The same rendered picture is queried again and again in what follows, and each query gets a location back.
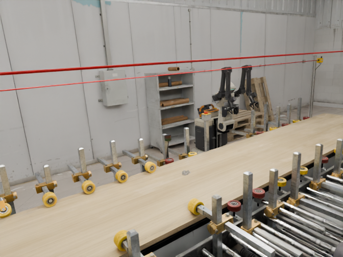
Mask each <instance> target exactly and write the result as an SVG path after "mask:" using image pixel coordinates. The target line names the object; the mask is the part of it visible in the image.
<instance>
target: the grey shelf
mask: <svg viewBox="0 0 343 257"><path fill-rule="evenodd" d="M184 72H194V70H179V71H161V72H149V73H144V76H152V75H162V76H152V77H145V89H146V102H147V109H148V121H149V132H150V145H151V149H152V148H153V147H152V146H154V147H157V148H159V147H158V146H157V144H156V142H157V143H158V144H159V146H160V147H161V149H162V151H163V141H162V135H163V134H170V135H171V141H169V144H168V146H171V145H175V144H179V143H182V142H184V128H185V127H187V128H189V140H193V139H195V122H194V120H195V91H194V73H184ZM173 73H183V74H173ZM163 74H173V75H163ZM169 76H171V81H172V82H174V81H182V84H181V85H176V86H171V87H169V86H167V87H159V83H165V82H168V77H169ZM180 92H181V93H180ZM175 98H189V103H185V104H179V105H173V106H167V107H162V106H160V101H162V100H169V99H175ZM181 112H182V113H181ZM180 115H184V116H187V117H188V119H187V120H183V121H178V122H174V123H170V124H166V125H161V120H162V119H165V118H170V117H175V116H180Z"/></svg>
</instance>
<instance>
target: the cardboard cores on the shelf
mask: <svg viewBox="0 0 343 257"><path fill-rule="evenodd" d="M181 84H182V81H174V82H171V85H172V86H176V85H181ZM167 86H168V82H165V83H159V87H167ZM185 103H189V98H175V99H169V100H162V101H160V106H162V107H167V106H173V105H179V104H185ZM187 119H188V117H187V116H184V115H180V116H175V117H170V118H165V119H162V120H161V125H166V124H170V123H174V122H178V121H183V120H187Z"/></svg>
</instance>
